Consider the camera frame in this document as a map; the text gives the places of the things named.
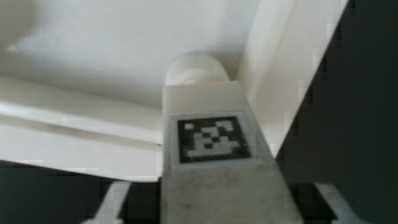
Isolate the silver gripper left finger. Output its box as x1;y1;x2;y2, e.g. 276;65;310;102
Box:
82;181;162;224

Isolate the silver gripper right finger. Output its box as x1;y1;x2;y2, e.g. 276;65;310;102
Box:
290;182;370;224

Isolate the white leg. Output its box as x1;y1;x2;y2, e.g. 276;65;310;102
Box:
160;53;304;224

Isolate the white square tabletop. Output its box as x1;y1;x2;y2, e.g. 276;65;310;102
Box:
0;0;352;182

